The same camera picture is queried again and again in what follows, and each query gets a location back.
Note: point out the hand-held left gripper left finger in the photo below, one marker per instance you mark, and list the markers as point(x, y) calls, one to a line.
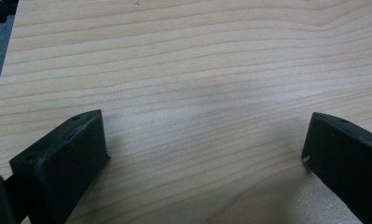
point(59, 161)

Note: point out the black object at table edge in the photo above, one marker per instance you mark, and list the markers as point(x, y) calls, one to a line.
point(0, 9)

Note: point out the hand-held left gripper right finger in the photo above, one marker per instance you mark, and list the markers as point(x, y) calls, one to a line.
point(345, 161)

